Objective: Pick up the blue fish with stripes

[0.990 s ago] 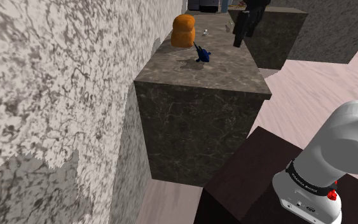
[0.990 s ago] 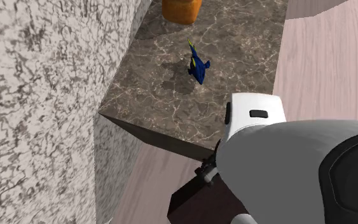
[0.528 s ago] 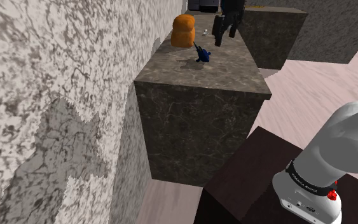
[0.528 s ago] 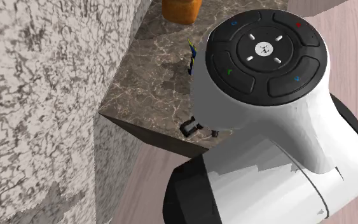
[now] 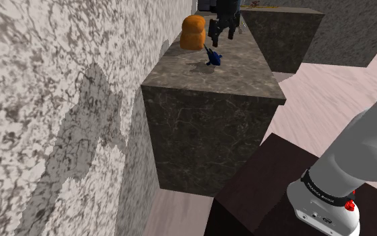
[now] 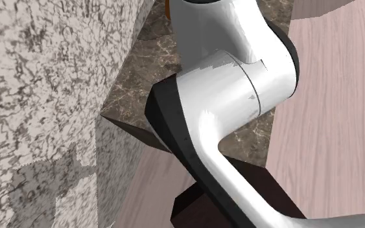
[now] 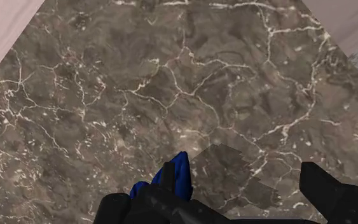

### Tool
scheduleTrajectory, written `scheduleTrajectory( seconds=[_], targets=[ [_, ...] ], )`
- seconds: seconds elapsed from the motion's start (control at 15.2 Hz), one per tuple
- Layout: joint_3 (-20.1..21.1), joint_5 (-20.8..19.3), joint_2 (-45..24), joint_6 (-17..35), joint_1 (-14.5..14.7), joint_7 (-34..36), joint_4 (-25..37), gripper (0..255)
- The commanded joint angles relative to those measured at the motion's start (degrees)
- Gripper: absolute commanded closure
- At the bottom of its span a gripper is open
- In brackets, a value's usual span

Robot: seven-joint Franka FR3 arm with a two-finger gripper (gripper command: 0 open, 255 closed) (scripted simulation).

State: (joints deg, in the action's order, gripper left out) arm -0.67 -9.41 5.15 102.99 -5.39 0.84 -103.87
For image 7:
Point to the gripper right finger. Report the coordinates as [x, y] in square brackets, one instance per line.
[336, 195]

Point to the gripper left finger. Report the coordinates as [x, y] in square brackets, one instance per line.
[166, 201]

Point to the blue object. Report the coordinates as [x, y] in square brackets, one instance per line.
[183, 173]

